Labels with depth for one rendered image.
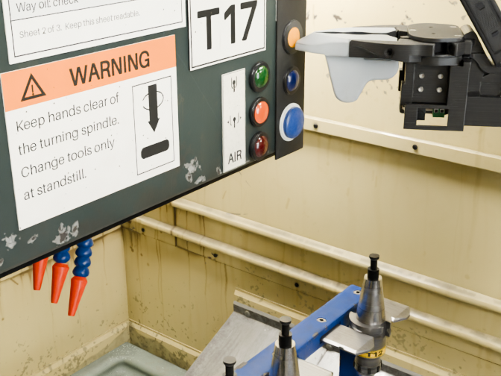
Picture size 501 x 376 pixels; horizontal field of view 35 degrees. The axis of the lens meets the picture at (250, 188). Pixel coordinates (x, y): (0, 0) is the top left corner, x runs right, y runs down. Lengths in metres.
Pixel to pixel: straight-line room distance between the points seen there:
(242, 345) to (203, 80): 1.28
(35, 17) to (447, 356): 1.29
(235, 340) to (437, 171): 0.66
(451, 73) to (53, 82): 0.34
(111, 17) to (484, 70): 0.33
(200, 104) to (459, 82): 0.22
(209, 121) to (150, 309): 1.55
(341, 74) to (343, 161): 0.90
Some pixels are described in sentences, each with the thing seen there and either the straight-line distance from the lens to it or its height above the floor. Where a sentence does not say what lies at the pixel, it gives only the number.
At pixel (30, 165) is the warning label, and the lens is 0.54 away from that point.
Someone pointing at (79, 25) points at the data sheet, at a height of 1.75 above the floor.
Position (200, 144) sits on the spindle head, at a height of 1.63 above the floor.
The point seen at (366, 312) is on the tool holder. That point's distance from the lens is 1.18.
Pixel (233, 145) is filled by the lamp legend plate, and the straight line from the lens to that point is 0.69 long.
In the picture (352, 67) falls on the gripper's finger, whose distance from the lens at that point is 0.71.
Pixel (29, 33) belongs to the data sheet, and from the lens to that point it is 0.52.
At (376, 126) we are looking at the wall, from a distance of 1.54.
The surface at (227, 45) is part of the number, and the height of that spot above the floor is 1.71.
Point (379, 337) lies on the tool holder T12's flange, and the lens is 1.19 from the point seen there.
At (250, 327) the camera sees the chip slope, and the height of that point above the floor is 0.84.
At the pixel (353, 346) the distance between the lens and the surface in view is 1.15.
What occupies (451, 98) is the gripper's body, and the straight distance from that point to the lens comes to 0.71.
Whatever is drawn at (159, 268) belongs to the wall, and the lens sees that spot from 2.08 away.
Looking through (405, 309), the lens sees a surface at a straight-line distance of 1.25.
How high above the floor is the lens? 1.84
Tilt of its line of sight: 22 degrees down
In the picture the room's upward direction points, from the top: straight up
